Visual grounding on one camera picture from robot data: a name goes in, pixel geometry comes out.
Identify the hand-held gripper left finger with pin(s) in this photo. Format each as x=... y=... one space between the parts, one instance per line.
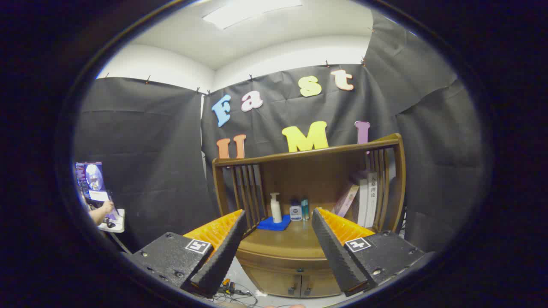
x=222 y=261

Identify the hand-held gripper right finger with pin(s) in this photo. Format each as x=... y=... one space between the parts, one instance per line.
x=338 y=261

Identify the wooden drawer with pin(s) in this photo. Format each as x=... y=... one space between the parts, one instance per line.
x=282 y=264

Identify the wooden cabinet door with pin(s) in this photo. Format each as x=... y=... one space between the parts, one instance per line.
x=321 y=285
x=274 y=282

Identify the wooden countertop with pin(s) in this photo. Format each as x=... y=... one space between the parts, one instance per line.
x=291 y=241

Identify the wooden cabinet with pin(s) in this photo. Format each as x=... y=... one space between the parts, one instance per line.
x=308 y=175

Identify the small orange device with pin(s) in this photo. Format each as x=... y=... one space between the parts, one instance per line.
x=225 y=285

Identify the blue folded cloth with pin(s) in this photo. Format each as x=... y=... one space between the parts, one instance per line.
x=269 y=224

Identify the teal slim bottle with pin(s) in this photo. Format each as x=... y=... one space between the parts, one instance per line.
x=305 y=209

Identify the purple book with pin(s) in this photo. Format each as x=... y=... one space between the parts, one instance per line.
x=346 y=200

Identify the white bottle blue cap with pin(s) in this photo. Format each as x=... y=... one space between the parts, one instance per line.
x=295 y=212

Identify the plain white book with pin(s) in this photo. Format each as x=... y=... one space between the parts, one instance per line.
x=363 y=201

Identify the white book black lettering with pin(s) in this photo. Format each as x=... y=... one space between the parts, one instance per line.
x=372 y=199

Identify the white pump bottle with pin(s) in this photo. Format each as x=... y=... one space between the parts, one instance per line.
x=276 y=211

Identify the small white table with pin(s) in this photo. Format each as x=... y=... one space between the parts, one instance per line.
x=117 y=222

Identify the ceiling light panel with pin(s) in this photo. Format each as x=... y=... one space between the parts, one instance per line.
x=244 y=13

